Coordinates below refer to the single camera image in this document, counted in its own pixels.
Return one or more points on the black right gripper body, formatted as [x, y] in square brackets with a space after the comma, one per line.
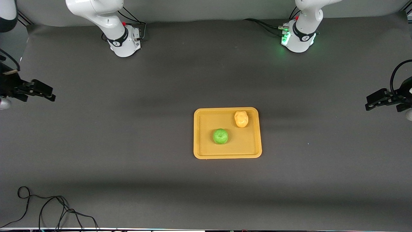
[9, 85]

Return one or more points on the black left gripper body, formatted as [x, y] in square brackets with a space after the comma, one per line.
[403, 93]

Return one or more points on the yellow potato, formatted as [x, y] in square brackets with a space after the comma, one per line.
[240, 120]

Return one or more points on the green lime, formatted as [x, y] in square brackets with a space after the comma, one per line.
[220, 136]

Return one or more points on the orange plastic tray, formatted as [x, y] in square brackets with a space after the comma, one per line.
[248, 145]

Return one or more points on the dark grey table mat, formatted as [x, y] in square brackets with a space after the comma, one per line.
[128, 129]

